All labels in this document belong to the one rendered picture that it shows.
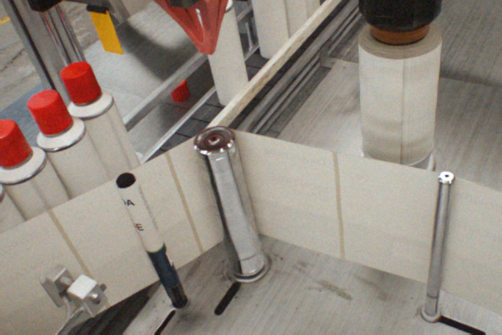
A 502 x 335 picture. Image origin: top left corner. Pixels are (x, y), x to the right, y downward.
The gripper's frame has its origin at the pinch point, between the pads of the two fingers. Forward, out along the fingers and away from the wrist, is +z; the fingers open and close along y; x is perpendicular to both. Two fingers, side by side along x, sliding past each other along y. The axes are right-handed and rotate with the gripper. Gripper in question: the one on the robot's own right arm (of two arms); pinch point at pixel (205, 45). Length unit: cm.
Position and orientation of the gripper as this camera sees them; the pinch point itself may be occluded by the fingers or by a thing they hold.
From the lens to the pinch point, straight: 53.2
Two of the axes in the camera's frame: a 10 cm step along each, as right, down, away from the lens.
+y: 5.1, -6.1, 6.1
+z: 1.6, 7.6, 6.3
